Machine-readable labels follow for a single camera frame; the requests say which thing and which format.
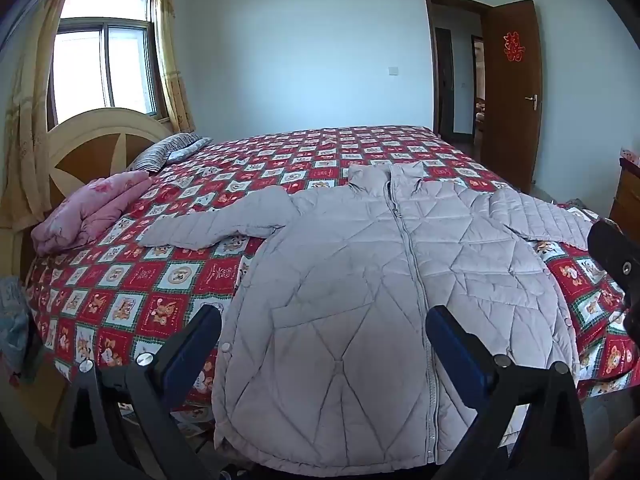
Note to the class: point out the blue plastic bag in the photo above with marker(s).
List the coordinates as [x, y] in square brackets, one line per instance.
[12, 325]

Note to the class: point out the wooden bed headboard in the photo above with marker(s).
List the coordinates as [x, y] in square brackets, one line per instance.
[100, 135]

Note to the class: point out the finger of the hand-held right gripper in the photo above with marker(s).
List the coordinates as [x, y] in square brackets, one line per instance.
[612, 250]

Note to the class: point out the light grey quilted jacket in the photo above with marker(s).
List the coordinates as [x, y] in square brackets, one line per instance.
[350, 285]

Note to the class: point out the pink folded blanket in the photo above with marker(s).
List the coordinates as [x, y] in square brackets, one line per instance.
[90, 205]

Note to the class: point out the wooden cabinet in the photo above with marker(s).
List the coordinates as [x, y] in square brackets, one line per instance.
[627, 190]

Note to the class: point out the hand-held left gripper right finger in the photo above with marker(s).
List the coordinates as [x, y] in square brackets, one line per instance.
[452, 345]

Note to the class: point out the window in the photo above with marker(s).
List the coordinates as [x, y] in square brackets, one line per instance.
[105, 60]

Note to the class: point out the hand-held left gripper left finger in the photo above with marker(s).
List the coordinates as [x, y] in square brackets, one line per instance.
[192, 350]

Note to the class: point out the red paper door decoration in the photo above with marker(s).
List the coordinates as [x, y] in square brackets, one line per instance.
[514, 47]

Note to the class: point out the brown door frame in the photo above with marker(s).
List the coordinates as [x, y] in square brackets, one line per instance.
[429, 60]

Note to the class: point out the brown wooden door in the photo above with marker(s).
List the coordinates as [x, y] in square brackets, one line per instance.
[510, 135]

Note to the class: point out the red printed bedspread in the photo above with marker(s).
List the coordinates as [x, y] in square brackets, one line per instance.
[150, 280]

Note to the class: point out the yellow curtain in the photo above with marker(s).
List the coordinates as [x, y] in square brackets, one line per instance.
[172, 60]
[30, 135]

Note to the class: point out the striped pillow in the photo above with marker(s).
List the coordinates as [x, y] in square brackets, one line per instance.
[160, 152]

